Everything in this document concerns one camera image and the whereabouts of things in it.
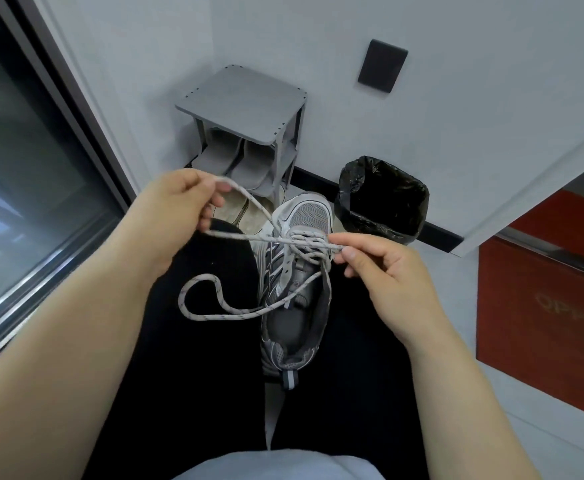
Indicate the person's left hand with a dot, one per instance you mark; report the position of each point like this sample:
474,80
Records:
167,214

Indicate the person's right hand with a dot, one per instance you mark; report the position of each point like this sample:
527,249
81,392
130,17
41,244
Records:
397,289

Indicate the person's right thumb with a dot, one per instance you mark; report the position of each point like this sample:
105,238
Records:
352,238

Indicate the person's left thumb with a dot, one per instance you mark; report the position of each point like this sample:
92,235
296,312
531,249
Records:
199,177

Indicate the grey speckled shoelace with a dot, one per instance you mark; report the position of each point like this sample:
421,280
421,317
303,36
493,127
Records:
207,278

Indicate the person's left forearm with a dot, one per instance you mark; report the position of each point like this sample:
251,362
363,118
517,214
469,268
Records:
57,354

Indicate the person's right forearm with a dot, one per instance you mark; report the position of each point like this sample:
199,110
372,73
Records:
467,409

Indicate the beige shoe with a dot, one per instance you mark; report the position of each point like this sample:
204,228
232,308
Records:
259,219
234,204

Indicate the grey silver sneaker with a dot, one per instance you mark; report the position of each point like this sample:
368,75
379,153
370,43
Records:
312,214

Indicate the black bag lined trash bin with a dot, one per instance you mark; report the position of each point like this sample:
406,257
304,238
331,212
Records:
382,199

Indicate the grey shoe rack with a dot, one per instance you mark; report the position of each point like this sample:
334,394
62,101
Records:
242,99

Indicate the dark framed glass door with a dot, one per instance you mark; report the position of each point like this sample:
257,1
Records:
27,159

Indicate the black trousers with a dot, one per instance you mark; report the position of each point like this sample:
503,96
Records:
207,374

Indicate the red cabinet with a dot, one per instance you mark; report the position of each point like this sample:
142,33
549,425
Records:
547,314

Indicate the white shirt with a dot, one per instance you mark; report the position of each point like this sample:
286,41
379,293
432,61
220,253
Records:
277,467

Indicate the black wall plate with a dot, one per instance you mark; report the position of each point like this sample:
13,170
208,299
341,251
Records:
382,65

